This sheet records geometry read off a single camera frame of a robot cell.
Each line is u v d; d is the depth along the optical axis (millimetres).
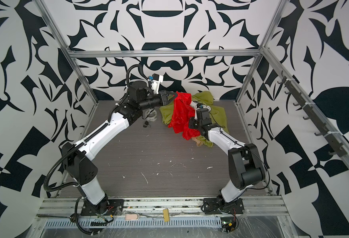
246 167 463
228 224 711
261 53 887
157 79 658
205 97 1182
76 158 434
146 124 1025
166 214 719
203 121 709
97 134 490
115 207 738
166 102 636
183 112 835
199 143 942
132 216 709
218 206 680
